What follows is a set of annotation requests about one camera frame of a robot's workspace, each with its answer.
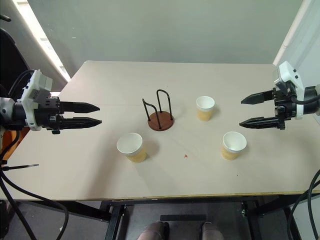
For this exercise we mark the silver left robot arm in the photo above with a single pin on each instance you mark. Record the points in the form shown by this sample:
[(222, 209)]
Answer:
[(10, 112)]

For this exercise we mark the small red scrap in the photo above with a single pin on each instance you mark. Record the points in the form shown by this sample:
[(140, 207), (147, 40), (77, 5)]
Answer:
[(185, 156)]

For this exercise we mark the orange object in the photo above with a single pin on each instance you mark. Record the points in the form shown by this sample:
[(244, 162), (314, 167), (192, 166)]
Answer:
[(10, 140)]

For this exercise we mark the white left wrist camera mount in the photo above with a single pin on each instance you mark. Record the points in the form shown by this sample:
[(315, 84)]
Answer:
[(32, 92)]

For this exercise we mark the tan paper cup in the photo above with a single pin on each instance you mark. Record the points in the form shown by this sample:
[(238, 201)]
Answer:
[(233, 146), (131, 147), (205, 108)]

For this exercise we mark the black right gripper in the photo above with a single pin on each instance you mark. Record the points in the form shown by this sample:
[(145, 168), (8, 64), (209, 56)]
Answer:
[(285, 110)]

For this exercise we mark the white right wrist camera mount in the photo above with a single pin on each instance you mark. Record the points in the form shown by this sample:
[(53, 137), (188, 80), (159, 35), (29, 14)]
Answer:
[(287, 72)]

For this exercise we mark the black metal table frame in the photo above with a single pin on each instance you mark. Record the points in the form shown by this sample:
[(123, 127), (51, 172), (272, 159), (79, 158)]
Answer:
[(175, 201)]

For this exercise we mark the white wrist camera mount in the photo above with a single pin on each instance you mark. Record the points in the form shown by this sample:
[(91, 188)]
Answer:
[(287, 72), (32, 92)]

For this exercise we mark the black chair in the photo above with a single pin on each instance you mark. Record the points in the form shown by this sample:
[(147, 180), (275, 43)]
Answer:
[(10, 50)]

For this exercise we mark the black flat plate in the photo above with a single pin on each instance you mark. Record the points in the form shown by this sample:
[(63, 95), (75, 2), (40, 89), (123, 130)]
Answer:
[(183, 217)]

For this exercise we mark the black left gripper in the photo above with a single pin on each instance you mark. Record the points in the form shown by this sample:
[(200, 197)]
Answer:
[(48, 110)]

